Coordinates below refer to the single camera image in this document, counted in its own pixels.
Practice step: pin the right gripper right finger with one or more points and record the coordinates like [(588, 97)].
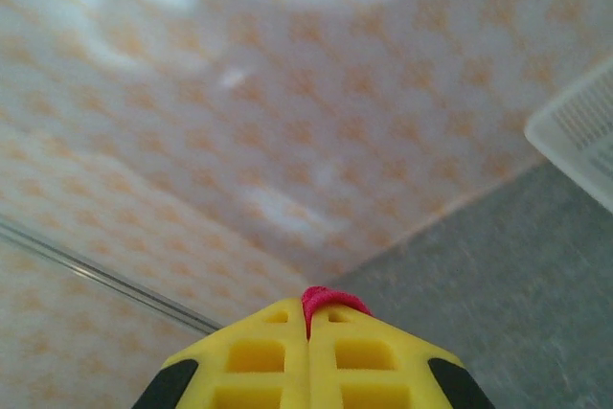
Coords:
[(373, 370)]

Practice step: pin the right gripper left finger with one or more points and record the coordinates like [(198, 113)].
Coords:
[(249, 370)]

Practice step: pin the white orange patterned curtain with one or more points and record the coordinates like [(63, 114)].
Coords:
[(239, 93)]

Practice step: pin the red t-shirt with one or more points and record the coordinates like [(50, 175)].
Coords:
[(321, 299)]

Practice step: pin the aluminium upright post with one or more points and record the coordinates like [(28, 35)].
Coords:
[(110, 279)]

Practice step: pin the white plastic basket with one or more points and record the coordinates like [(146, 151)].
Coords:
[(574, 141)]

